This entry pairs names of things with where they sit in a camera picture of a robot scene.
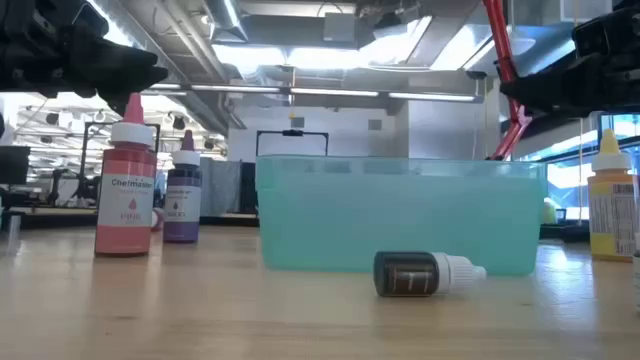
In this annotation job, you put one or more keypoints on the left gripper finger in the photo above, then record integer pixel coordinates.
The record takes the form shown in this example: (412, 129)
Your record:
(117, 102)
(120, 62)

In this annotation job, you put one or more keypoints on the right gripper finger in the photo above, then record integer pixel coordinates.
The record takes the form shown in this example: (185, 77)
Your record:
(550, 87)
(555, 113)

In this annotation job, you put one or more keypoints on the pink food coloring bottle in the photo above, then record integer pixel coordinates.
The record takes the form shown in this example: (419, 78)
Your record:
(125, 200)

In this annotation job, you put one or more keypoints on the yellow food coloring bottle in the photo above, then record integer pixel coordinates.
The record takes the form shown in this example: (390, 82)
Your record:
(612, 210)

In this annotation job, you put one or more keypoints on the purple food coloring bottle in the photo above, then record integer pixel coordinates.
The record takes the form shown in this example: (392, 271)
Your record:
(182, 200)

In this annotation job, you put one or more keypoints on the small black dropper bottle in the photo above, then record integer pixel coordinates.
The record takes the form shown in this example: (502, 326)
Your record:
(405, 274)

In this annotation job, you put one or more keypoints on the red desk lamp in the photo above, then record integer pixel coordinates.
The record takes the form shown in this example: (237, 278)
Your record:
(502, 55)

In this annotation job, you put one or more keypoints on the ceiling light bar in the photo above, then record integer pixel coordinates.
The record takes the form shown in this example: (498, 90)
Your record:
(432, 96)
(334, 92)

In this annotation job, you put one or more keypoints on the black monitor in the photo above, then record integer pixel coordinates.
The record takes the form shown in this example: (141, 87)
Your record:
(14, 165)

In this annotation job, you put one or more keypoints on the dark background workbench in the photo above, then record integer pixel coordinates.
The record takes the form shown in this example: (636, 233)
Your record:
(55, 220)

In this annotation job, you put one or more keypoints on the grey cabinet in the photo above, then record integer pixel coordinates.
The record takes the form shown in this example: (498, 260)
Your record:
(220, 187)

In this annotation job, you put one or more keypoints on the teal translucent plastic bin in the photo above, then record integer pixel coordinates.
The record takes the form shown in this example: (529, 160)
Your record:
(350, 215)

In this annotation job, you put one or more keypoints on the silver ventilation duct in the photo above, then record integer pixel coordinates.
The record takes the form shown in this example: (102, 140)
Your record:
(227, 20)

